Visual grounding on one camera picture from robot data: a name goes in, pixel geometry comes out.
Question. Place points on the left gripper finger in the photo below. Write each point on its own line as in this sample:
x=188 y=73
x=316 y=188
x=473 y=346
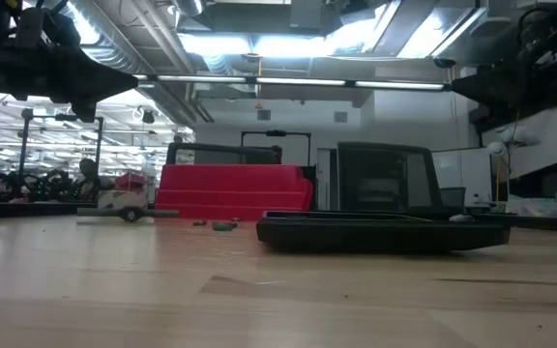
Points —
x=84 y=111
x=95 y=77

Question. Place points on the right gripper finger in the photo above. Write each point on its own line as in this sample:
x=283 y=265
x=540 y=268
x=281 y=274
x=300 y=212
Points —
x=489 y=89

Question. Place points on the small steel screwdriver bit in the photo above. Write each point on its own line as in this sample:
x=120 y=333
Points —
x=200 y=223

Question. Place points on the blue-collared screwdriver bit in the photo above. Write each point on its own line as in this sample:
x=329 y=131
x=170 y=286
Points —
x=223 y=225

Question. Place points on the black plastic tool case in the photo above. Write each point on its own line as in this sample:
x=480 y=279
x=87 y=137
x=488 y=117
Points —
x=380 y=234

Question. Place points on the white lamp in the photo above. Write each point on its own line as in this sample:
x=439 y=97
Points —
x=518 y=136

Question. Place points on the person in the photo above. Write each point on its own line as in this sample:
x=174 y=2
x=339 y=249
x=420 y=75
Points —
x=89 y=176

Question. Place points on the white cabinet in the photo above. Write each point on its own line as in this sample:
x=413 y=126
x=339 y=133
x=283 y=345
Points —
x=472 y=169

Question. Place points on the white printed cardboard box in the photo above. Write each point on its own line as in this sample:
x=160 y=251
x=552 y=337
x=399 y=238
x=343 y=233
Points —
x=124 y=198

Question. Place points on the grey waste bin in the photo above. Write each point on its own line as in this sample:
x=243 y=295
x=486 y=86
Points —
x=452 y=197

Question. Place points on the cluttered side table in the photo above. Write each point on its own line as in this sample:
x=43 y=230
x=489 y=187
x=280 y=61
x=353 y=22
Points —
x=549 y=208

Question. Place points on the red plastic bin stack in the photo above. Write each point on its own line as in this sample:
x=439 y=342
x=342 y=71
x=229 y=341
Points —
x=232 y=191

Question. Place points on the bright ceiling light panel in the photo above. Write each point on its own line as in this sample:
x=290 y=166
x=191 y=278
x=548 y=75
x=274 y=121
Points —
x=269 y=46

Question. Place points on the white door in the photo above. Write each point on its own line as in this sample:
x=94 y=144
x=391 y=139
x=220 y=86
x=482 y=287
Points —
x=323 y=179

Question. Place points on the thin black pipe stand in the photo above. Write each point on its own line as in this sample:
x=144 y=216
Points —
x=276 y=133

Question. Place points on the long ceiling light strip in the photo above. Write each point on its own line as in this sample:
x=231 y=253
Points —
x=298 y=81

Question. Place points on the black pipe frame stand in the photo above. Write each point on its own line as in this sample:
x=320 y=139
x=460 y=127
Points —
x=23 y=145

